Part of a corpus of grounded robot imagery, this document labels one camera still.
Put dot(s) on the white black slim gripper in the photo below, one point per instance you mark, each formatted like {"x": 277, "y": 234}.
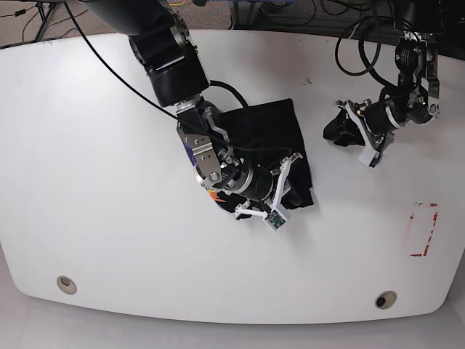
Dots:
{"x": 367, "y": 124}

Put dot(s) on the white black large gripper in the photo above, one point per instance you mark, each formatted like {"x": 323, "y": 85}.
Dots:
{"x": 279, "y": 187}

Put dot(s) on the black graphic t-shirt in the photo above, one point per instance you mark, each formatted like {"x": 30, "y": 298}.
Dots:
{"x": 234, "y": 151}

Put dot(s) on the slim black robot arm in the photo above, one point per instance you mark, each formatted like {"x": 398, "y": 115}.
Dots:
{"x": 416, "y": 95}

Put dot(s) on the large black robot arm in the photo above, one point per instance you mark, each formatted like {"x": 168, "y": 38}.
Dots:
{"x": 161, "y": 43}

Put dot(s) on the red tape rectangle marking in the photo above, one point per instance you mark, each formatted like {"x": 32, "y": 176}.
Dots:
{"x": 421, "y": 227}

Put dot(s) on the black tripod stand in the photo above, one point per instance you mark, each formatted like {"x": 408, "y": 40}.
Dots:
{"x": 45, "y": 11}

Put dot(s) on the wrist camera green board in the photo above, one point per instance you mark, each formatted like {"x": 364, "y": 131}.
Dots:
{"x": 370, "y": 157}

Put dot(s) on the wrist camera on large arm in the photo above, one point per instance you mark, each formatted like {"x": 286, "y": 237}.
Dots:
{"x": 276, "y": 218}

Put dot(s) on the black cable slim arm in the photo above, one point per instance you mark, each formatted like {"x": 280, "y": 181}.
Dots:
{"x": 369, "y": 24}

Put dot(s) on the right table cable grommet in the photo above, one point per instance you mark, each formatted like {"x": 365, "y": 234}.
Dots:
{"x": 385, "y": 300}

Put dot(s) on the table cable grommet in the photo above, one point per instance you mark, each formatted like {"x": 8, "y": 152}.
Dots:
{"x": 66, "y": 285}
{"x": 385, "y": 300}

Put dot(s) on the left table cable grommet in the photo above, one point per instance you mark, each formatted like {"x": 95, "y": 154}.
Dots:
{"x": 66, "y": 285}

